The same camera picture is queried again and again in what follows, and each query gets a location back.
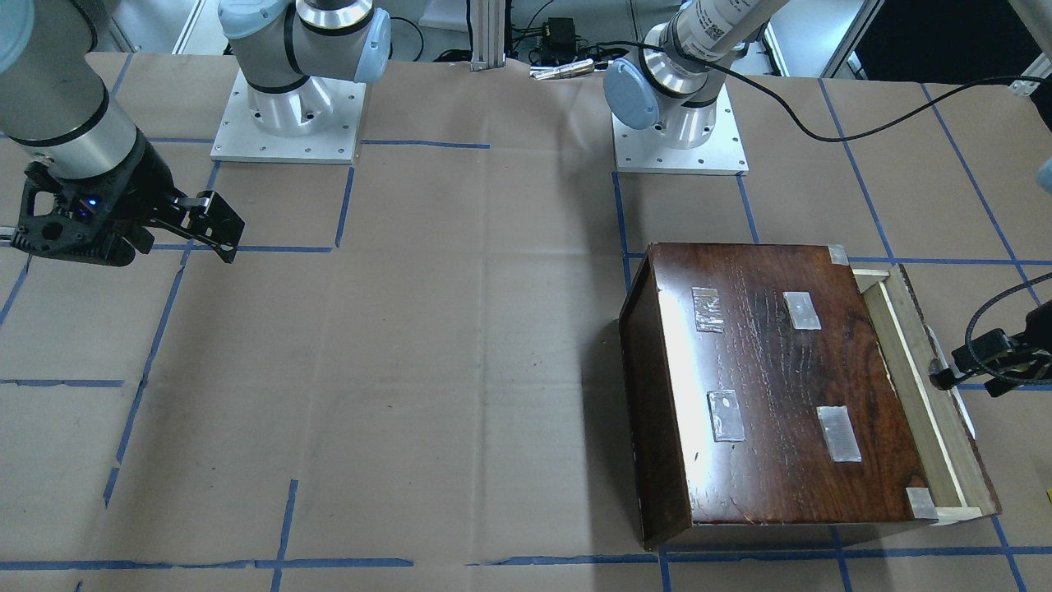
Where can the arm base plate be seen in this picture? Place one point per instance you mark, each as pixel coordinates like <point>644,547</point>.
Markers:
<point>315,124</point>
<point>705,141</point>

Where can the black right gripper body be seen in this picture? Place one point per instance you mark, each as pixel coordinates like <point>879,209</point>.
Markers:
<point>141,191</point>

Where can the dark wooden drawer cabinet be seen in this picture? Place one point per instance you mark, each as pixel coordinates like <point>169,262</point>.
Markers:
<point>778,397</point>

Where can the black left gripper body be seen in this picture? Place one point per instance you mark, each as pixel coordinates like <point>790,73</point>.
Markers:
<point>1037,347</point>

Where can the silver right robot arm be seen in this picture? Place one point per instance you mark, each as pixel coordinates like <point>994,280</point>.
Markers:
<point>58,109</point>

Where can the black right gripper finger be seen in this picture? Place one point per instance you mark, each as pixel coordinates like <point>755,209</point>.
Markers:
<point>206,218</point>

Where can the aluminium frame post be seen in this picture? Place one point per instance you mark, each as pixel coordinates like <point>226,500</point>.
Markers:
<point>488,23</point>

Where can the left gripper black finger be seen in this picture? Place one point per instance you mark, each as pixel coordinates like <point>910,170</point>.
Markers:
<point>944,376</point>

